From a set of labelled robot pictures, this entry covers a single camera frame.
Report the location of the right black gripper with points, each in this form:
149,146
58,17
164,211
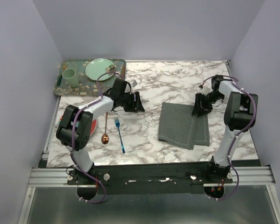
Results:
205,109

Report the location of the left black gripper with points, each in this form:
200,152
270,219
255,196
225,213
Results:
139,107

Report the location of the dark grey cloth napkin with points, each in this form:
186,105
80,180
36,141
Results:
177,126

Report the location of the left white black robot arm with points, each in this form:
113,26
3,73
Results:
75,138

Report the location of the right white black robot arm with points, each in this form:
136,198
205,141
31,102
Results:
239,116

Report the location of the blue metal fork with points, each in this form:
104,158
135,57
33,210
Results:
117,123

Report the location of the brown wooden chopstick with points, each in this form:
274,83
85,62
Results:
123,71

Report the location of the copper spoon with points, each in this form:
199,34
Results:
105,138

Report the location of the red blue floral plate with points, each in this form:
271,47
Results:
93,127

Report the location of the green floral tray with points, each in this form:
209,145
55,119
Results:
86,86

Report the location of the mint green plate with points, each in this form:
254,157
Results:
98,67

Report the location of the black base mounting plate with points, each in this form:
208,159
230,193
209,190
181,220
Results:
164,178

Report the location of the mint green cup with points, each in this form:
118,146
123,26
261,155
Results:
71,77

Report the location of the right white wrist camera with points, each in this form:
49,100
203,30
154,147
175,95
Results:
204,89

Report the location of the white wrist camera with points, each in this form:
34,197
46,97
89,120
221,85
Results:
131,85
204,89

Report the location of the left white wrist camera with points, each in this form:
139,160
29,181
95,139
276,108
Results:
131,85

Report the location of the aluminium frame rail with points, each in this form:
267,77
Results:
57,177

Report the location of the green handled utensil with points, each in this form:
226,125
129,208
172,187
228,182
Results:
59,80

